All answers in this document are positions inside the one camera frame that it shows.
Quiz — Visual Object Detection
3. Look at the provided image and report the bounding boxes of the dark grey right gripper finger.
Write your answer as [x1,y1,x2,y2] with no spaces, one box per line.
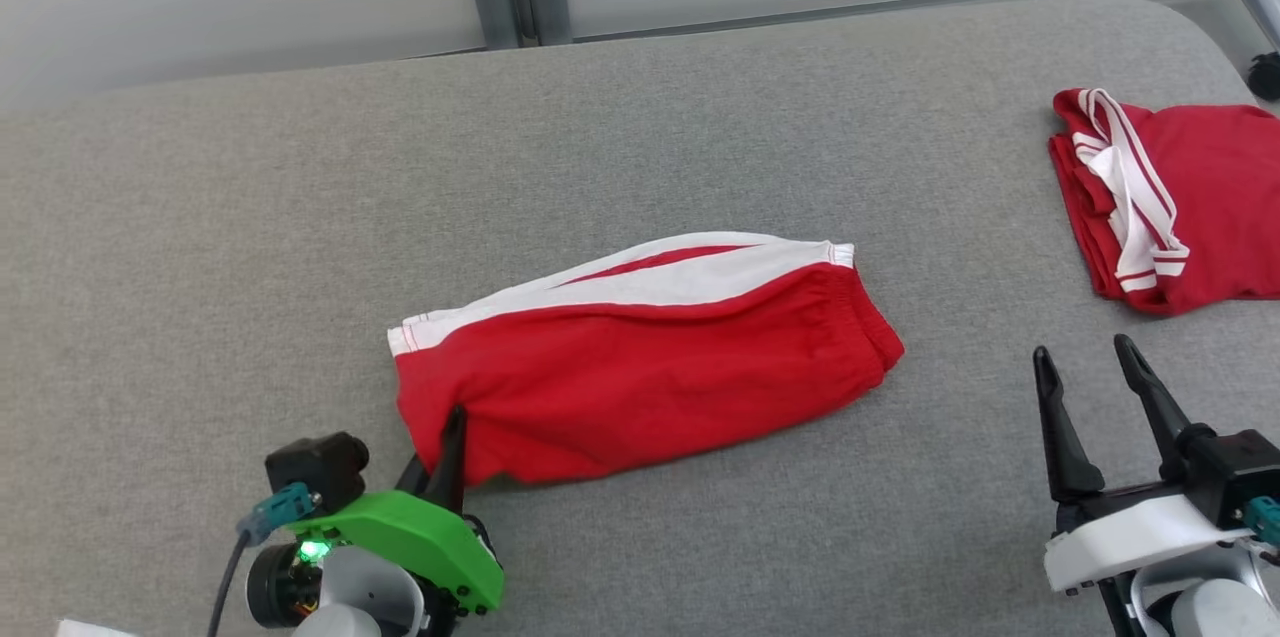
[1113,334,1196,479]
[1033,345,1107,504]

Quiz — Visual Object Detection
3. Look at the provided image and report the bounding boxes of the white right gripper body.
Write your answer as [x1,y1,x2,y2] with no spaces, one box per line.
[1043,432,1257,594]

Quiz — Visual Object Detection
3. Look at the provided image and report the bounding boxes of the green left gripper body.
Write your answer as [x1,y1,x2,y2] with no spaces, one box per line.
[285,489,506,615]

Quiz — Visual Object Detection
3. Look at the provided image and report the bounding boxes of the red shorts with white stripe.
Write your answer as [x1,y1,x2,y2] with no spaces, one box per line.
[388,232,906,489]

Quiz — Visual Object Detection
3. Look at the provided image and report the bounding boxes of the red jersey with number print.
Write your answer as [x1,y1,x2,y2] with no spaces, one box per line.
[1048,87,1280,318]

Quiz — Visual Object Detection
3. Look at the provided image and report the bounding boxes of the black caster wheel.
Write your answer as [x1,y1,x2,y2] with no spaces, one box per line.
[1247,52,1280,102]

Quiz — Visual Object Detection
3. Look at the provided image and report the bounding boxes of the teal right camera cable connector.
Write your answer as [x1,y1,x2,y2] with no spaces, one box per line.
[1245,495,1280,549]

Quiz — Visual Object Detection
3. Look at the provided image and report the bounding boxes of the teal camera cable connector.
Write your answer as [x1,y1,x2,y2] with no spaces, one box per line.
[205,482,317,637]
[1245,495,1280,549]

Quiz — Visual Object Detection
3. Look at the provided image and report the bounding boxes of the teal left camera cable connector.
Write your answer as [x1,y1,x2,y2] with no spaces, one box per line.
[205,482,317,637]

